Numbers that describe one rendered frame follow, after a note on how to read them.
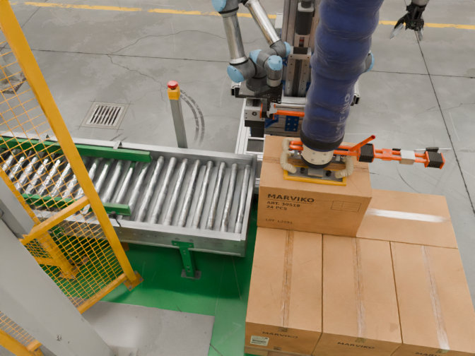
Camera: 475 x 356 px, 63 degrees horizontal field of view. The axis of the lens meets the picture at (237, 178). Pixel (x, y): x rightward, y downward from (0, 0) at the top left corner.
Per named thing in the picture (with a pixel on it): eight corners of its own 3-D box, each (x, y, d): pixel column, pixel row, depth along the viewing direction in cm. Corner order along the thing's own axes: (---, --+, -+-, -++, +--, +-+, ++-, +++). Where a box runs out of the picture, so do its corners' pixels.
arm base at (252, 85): (247, 77, 258) (247, 63, 250) (270, 78, 256) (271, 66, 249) (244, 91, 248) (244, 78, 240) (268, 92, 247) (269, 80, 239)
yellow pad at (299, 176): (283, 179, 213) (283, 174, 209) (283, 166, 219) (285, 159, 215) (346, 186, 210) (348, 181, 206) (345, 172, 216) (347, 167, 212)
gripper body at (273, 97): (280, 105, 220) (282, 87, 211) (265, 104, 221) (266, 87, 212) (281, 97, 225) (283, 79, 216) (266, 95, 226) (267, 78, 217)
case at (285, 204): (256, 226, 241) (259, 185, 211) (262, 176, 267) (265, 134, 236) (355, 236, 236) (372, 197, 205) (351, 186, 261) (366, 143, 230)
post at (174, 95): (184, 186, 332) (167, 90, 255) (185, 180, 336) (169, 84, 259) (191, 186, 331) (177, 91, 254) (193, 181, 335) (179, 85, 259)
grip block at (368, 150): (356, 162, 208) (359, 154, 203) (355, 148, 214) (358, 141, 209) (372, 163, 207) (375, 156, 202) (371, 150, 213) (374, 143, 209)
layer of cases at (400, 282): (244, 345, 234) (244, 321, 203) (261, 210, 297) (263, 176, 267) (452, 375, 223) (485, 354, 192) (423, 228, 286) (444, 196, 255)
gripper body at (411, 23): (403, 31, 187) (412, 7, 177) (401, 22, 192) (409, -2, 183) (420, 32, 186) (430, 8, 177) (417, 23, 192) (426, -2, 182)
